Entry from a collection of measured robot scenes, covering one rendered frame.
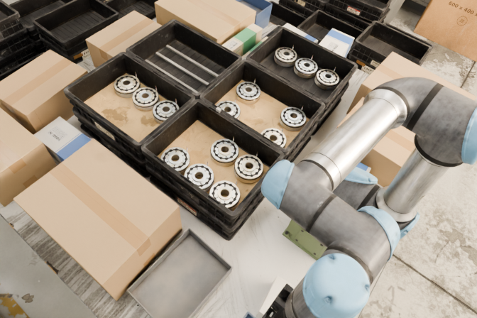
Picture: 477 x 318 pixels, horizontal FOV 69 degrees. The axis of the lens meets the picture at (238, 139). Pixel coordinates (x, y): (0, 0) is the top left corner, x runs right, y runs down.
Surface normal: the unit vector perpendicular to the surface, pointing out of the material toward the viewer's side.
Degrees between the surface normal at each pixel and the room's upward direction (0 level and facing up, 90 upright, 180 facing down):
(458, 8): 76
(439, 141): 94
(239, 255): 0
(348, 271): 5
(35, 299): 0
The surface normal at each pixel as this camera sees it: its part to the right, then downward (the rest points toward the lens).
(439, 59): 0.08, -0.59
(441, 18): -0.55, 0.41
